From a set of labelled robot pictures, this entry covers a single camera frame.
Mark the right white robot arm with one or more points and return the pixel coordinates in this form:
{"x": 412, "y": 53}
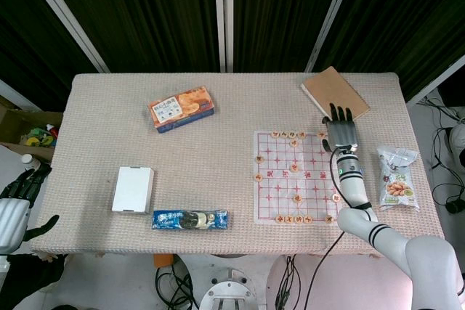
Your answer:
{"x": 421, "y": 252}

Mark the brown cardboard box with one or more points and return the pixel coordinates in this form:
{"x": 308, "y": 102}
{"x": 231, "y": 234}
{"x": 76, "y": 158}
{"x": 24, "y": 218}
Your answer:
{"x": 22, "y": 121}

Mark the brown paper notebook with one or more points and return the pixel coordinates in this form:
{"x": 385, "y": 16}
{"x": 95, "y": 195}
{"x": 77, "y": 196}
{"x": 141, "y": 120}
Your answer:
{"x": 336, "y": 88}

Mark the blue Oreo cookie pack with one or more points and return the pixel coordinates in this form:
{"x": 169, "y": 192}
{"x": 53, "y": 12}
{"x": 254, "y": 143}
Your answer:
{"x": 190, "y": 219}

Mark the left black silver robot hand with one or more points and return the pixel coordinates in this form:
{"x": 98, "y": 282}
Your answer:
{"x": 12, "y": 215}

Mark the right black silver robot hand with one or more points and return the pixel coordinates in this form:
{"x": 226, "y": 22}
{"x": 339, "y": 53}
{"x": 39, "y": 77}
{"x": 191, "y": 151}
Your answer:
{"x": 343, "y": 135}

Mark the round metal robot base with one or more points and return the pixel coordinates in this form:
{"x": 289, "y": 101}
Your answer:
{"x": 229, "y": 290}

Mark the beige woven tablecloth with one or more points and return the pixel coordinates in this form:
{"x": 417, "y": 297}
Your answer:
{"x": 203, "y": 165}

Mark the white plastic bottle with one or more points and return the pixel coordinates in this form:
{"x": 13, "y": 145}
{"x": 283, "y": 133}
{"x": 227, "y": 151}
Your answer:
{"x": 27, "y": 160}

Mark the white partition post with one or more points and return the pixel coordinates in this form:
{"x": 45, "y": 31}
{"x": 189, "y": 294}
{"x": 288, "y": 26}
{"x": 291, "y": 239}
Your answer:
{"x": 61, "y": 12}
{"x": 436, "y": 83}
{"x": 224, "y": 16}
{"x": 332, "y": 16}

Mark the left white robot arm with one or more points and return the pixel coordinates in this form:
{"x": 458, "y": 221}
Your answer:
{"x": 3, "y": 263}

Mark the clear nut snack bag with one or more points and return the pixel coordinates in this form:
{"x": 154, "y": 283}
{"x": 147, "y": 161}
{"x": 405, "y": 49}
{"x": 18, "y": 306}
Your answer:
{"x": 397, "y": 183}

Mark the white cardboard box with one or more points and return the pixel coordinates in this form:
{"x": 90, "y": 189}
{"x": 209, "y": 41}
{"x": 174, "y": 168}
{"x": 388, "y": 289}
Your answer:
{"x": 132, "y": 190}

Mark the chinese chess board mat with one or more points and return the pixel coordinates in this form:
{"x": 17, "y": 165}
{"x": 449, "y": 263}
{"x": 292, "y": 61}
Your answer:
{"x": 283, "y": 186}

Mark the orange blue cookie box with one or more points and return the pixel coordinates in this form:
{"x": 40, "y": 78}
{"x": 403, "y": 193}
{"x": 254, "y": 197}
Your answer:
{"x": 181, "y": 108}

